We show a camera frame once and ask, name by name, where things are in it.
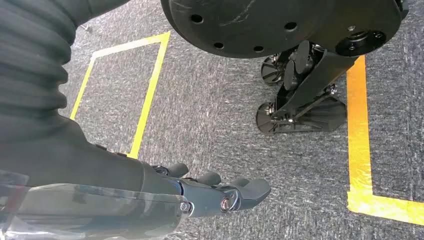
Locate black robot waist disc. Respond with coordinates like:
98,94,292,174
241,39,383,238
159,0,411,60

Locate black robot leg assembly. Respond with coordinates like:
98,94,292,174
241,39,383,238
255,39,359,135

